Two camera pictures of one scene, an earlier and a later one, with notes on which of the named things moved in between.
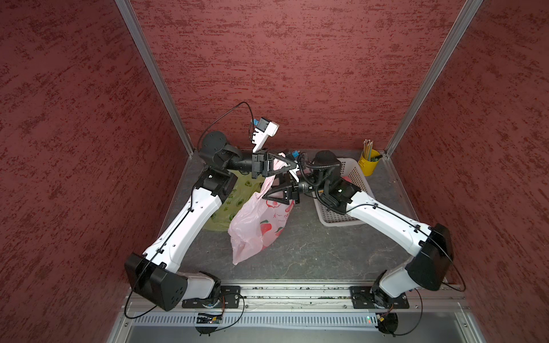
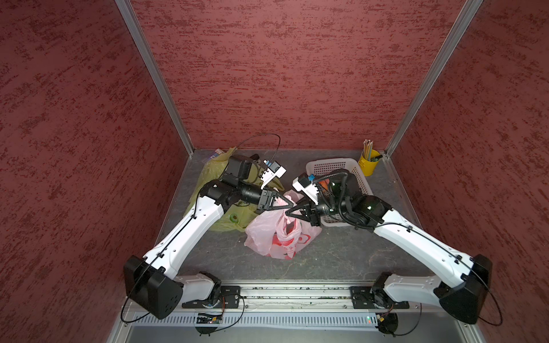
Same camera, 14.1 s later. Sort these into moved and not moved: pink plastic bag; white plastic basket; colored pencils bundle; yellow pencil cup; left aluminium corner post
Moved: pink plastic bag
Not moved: yellow pencil cup; left aluminium corner post; white plastic basket; colored pencils bundle
